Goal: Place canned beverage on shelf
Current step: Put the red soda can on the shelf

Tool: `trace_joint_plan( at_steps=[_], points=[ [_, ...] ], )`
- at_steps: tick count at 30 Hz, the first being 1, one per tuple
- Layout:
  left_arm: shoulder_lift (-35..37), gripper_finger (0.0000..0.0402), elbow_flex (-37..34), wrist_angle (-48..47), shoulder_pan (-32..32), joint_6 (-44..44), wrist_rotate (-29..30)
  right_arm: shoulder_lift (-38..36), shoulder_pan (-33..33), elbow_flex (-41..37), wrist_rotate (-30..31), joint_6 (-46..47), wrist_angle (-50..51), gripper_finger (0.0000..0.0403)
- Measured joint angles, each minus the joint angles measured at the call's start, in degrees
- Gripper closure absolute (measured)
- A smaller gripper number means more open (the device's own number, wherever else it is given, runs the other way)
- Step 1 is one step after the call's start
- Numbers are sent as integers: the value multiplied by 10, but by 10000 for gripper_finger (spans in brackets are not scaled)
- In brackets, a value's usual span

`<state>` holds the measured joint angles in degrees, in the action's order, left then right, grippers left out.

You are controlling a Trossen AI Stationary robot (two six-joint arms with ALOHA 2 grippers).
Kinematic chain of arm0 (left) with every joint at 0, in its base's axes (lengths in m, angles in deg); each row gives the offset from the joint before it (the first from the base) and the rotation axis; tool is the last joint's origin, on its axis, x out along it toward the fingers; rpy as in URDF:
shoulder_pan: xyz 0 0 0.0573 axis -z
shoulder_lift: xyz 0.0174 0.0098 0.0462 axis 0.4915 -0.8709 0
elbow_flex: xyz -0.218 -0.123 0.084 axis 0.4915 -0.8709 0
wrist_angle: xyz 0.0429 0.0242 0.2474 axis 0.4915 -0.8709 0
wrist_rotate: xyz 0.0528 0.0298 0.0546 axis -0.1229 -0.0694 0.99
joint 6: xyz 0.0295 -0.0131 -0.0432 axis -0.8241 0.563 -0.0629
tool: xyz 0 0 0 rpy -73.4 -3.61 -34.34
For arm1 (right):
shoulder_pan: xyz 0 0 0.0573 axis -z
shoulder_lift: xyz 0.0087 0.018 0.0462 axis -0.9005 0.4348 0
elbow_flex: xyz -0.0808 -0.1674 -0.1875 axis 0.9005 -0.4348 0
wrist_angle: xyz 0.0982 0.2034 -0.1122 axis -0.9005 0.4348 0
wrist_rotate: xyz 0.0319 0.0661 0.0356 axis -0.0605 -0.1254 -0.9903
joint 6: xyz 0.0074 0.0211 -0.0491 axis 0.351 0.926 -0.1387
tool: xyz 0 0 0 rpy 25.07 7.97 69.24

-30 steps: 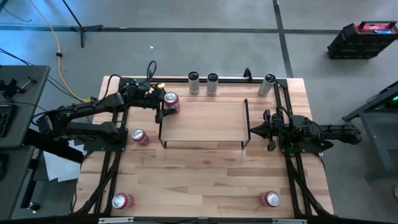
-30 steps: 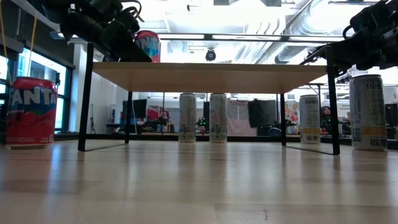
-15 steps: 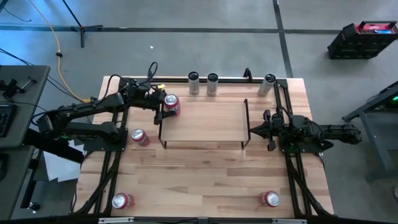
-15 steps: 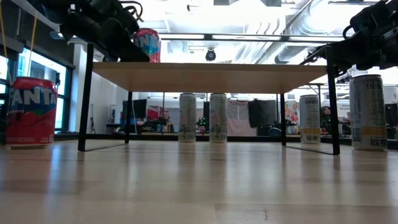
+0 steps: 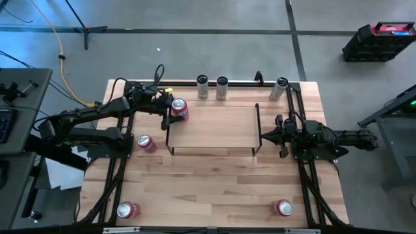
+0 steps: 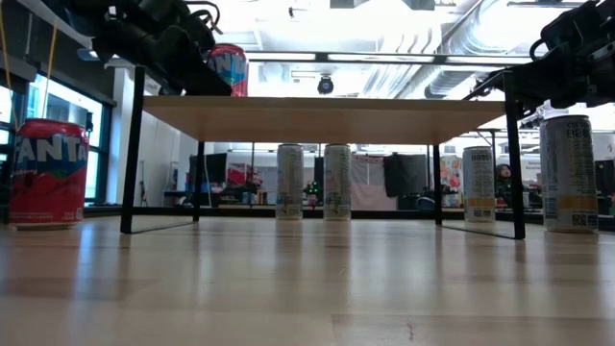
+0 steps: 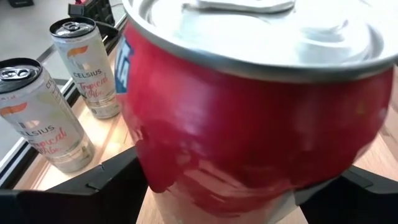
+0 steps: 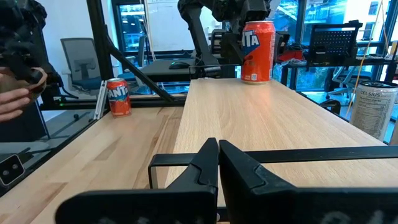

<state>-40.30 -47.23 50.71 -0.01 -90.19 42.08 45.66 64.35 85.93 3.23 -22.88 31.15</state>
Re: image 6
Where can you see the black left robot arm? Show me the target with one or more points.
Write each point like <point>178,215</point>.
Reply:
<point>144,19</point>

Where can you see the black monitor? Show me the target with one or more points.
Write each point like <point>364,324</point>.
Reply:
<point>211,168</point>

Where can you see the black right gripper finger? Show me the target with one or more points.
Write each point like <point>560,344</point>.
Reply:
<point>534,89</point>

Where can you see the pink and white cloth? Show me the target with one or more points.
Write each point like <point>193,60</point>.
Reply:
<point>367,192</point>

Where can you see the black aluminium table frame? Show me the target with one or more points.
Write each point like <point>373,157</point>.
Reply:
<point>384,214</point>

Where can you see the red Fanta soda can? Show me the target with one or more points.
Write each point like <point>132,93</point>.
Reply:
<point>48,192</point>
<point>233,67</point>

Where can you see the white Celsius drink can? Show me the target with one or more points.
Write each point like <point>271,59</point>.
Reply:
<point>337,187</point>
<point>289,187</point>
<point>569,178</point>
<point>478,187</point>

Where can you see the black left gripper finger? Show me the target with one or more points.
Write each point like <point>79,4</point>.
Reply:
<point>206,84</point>

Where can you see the wooden shelf with black legs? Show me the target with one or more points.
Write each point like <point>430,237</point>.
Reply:
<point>317,120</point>

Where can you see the person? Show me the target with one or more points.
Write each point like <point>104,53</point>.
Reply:
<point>503,175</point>

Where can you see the dark framed window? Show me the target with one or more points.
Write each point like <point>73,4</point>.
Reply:
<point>62,110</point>

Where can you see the black hanging cloth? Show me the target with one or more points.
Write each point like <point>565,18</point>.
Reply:
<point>403,175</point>

